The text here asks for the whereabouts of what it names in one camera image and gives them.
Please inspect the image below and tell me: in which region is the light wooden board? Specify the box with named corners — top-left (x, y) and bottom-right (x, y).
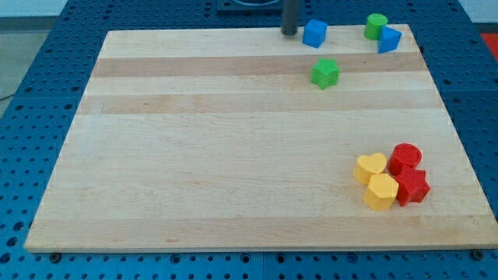
top-left (25, 24), bottom-right (497, 253)

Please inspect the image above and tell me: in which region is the yellow heart block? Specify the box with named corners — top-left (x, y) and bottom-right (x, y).
top-left (352, 152), bottom-right (387, 184)

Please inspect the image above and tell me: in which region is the green star block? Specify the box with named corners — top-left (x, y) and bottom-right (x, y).
top-left (311, 58), bottom-right (340, 89)

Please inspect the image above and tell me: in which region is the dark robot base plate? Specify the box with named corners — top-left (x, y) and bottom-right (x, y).
top-left (216, 0), bottom-right (282, 15)

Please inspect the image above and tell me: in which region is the blue cube block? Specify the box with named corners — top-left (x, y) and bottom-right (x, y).
top-left (302, 19), bottom-right (328, 48)

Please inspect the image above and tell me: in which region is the yellow hexagon block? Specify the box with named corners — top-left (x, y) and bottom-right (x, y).
top-left (363, 173), bottom-right (399, 211)

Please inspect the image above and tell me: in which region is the blue triangular prism block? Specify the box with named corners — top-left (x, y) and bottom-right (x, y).
top-left (378, 26), bottom-right (402, 54)

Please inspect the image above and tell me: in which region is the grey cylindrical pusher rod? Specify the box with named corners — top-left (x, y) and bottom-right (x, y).
top-left (281, 0), bottom-right (301, 37)

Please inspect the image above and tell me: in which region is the green cylinder block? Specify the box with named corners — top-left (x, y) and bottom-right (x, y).
top-left (363, 13), bottom-right (388, 40)

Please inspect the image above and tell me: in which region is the red cylinder block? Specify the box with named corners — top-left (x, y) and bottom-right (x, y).
top-left (387, 143), bottom-right (422, 175)

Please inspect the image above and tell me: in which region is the red star block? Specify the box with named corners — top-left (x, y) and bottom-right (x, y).
top-left (395, 166), bottom-right (430, 207)

